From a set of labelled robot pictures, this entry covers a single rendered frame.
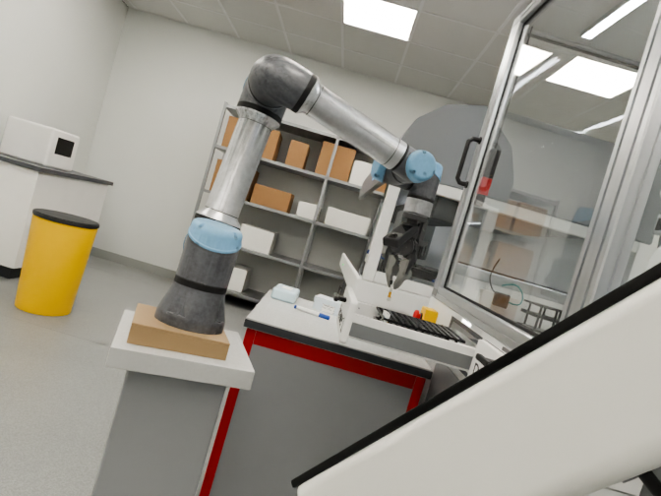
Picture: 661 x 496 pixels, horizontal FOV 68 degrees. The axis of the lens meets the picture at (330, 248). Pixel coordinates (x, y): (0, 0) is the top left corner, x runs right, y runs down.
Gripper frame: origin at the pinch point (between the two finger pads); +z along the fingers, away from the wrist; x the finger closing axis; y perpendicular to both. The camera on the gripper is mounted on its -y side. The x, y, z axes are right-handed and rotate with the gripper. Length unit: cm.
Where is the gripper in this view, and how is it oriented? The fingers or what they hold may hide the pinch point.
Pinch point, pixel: (391, 283)
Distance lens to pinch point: 137.3
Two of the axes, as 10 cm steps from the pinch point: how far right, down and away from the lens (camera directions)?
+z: -2.7, 9.6, 0.4
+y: 5.8, 1.3, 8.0
